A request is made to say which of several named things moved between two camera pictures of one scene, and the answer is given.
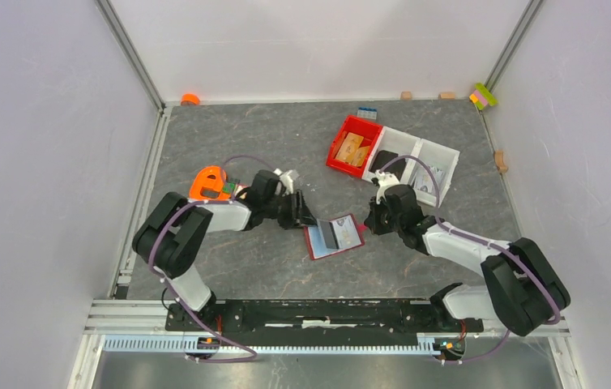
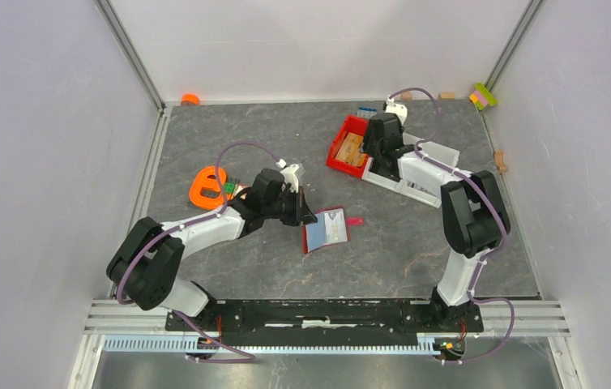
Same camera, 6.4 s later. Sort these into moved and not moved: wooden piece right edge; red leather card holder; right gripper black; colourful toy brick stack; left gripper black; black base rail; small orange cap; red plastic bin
Moved: right gripper black; red leather card holder
Not moved: red plastic bin; colourful toy brick stack; left gripper black; wooden piece right edge; black base rail; small orange cap
